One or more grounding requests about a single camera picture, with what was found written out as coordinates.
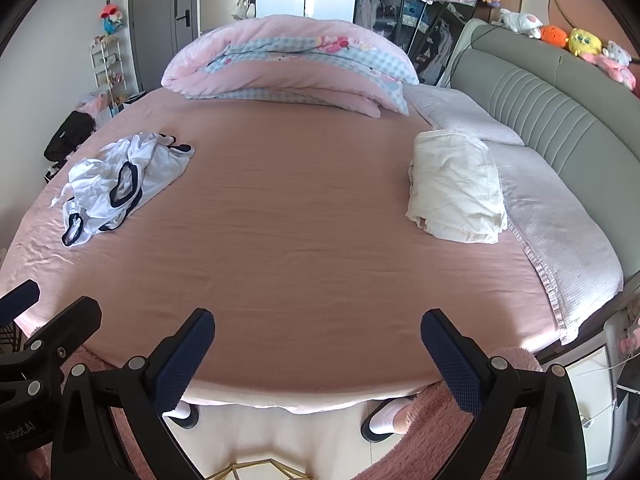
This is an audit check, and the dark glass wardrobe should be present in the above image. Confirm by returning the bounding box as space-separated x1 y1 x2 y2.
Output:
355 0 481 86

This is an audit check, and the black bag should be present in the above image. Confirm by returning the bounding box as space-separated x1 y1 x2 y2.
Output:
44 110 97 164

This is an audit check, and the white dog plush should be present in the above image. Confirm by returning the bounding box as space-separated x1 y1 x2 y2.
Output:
500 8 544 39

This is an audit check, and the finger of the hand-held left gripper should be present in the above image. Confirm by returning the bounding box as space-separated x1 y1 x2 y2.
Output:
17 296 102 366
0 279 41 323

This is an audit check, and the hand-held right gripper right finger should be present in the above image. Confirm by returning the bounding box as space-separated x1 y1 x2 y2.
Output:
421 308 596 480

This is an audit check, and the person's foot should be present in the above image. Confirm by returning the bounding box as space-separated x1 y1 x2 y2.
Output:
162 402 201 431
360 397 419 444

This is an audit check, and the grey door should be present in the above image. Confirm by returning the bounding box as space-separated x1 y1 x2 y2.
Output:
127 0 198 93

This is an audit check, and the red blue plush toy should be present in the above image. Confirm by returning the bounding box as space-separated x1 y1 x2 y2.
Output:
100 2 127 36

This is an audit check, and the white nightstand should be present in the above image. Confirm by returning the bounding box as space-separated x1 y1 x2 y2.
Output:
537 310 623 480

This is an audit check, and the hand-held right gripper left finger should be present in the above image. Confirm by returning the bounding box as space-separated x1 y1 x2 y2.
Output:
47 308 216 480

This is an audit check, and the white shelf rack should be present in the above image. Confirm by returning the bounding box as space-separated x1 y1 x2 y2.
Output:
90 35 124 111

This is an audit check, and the person's left foot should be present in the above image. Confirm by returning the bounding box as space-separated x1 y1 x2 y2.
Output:
162 402 201 431

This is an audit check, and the cream folded cloth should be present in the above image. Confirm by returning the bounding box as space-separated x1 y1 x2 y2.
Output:
406 130 508 245

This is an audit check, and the pink fluffy rug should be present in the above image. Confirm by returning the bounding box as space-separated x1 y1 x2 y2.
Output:
30 345 546 480

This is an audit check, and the white top wide navy neckline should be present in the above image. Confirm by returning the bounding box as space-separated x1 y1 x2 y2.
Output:
100 132 195 231

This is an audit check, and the folded pink checked duvet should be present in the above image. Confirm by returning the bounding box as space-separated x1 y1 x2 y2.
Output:
161 14 421 120

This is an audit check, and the beige cabinet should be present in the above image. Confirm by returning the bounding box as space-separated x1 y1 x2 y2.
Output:
200 0 258 36

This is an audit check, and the gold wire table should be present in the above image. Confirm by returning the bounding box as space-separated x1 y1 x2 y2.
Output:
207 457 323 480

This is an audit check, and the pink white cat plush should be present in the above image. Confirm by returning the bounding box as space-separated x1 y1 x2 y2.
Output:
582 40 638 92

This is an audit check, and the orange plush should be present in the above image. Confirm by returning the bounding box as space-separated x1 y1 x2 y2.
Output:
540 25 571 50

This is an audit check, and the grey-green padded headboard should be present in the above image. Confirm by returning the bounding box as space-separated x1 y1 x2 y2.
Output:
440 17 640 241

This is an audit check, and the person's right foot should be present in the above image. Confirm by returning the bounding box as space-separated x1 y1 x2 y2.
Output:
360 397 419 444

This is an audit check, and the pale pink pillow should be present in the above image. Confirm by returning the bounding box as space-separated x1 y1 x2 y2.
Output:
402 85 526 147

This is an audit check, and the white strappy dress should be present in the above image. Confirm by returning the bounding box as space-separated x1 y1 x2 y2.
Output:
49 157 118 211

